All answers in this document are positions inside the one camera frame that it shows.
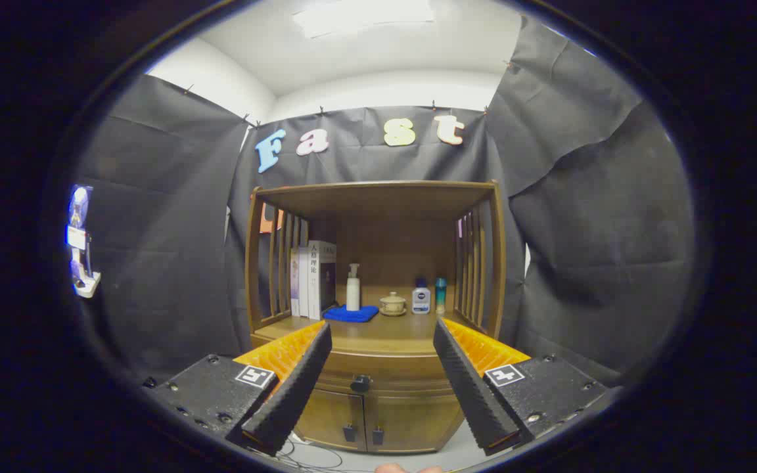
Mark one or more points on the wooden cabinet with slatted shelf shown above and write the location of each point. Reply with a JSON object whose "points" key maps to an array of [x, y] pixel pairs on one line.
{"points": [[378, 197]]}

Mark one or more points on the wooden countertop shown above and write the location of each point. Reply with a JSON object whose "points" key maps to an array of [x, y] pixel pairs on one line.
{"points": [[385, 335]]}

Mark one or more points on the wooden cabinet door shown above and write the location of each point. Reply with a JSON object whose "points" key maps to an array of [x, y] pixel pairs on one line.
{"points": [[418, 420], [326, 414]]}

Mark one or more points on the teal bottle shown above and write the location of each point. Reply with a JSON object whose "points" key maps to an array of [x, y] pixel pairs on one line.
{"points": [[441, 295]]}

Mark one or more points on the wooden drawer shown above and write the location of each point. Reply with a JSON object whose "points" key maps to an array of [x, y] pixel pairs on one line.
{"points": [[391, 369]]}

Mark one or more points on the blue cloth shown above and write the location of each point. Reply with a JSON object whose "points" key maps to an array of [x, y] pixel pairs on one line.
{"points": [[352, 315]]}

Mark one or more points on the pale purple book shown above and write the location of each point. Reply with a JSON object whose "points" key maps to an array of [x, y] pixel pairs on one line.
{"points": [[294, 282]]}

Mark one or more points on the thin white book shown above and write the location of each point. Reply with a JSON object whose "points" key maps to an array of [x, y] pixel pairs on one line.
{"points": [[303, 282]]}

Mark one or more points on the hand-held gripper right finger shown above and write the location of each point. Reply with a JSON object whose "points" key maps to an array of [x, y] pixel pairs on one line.
{"points": [[474, 394]]}

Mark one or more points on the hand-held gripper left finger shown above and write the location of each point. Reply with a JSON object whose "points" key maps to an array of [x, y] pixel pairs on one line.
{"points": [[293, 394]]}

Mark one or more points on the beige lidded tea bowl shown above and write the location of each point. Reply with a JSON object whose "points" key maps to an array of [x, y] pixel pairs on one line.
{"points": [[393, 305]]}

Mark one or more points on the white device on stand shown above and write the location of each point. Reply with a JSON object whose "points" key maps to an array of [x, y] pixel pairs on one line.
{"points": [[79, 263]]}

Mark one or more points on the white lotion bottle blue cap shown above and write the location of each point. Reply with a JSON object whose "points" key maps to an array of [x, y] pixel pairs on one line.
{"points": [[421, 301]]}

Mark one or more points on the white book with dark cover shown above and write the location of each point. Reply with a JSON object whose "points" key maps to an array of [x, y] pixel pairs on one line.
{"points": [[322, 282]]}

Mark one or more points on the white pump bottle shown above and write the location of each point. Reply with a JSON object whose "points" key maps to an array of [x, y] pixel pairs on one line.
{"points": [[353, 292]]}

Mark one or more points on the black drawer knob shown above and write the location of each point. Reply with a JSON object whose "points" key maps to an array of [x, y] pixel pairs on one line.
{"points": [[361, 383]]}

